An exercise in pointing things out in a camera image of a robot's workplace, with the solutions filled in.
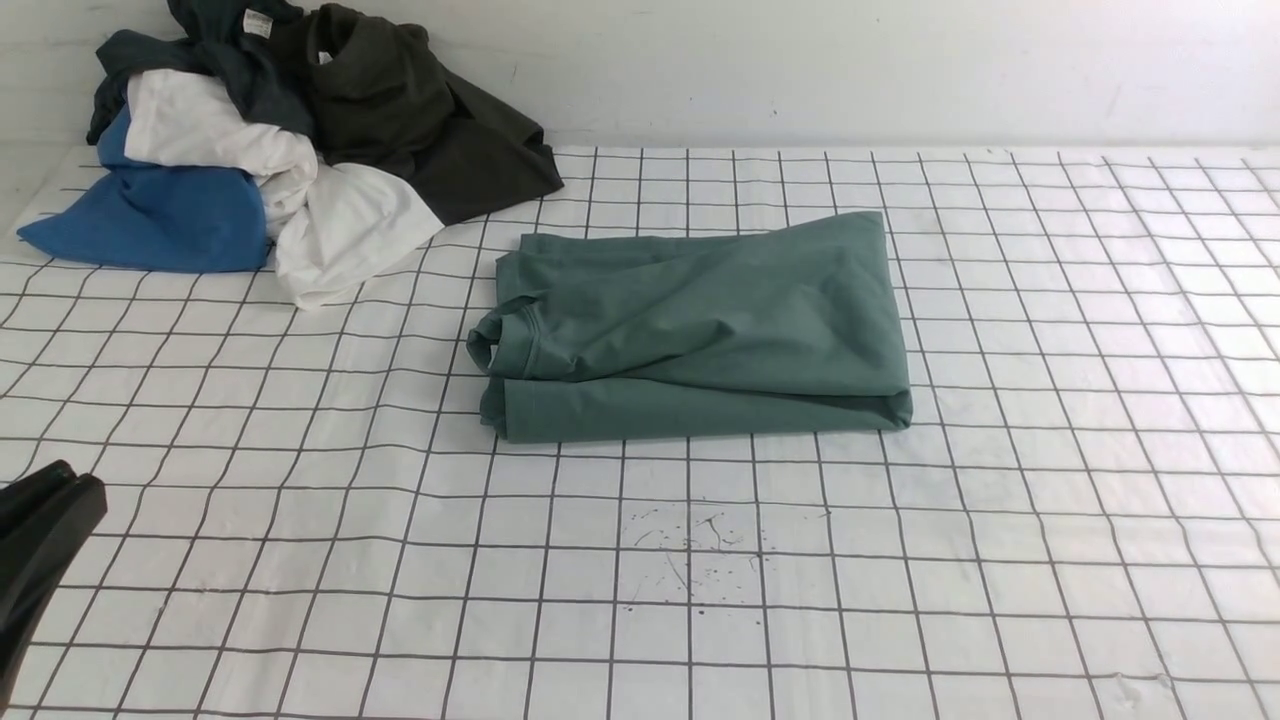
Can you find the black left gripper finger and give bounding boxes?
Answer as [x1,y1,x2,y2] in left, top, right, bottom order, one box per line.
[1,474,108,682]
[1,460,76,543]

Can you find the green long-sleeve top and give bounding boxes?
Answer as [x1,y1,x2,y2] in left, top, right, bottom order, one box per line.
[466,211,914,445]

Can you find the white grid tablecloth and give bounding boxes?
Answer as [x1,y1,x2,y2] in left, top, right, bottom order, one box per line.
[1,147,1279,719]

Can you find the blue garment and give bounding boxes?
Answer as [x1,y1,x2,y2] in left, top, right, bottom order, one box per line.
[15,109,269,274]

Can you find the white garment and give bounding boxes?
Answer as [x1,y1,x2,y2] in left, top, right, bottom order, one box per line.
[124,69,443,310]

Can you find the dark navy garment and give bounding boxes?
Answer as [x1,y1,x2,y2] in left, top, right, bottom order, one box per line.
[84,1,315,146]

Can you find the dark olive garment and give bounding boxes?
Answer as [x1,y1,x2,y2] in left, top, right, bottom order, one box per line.
[268,3,564,225]

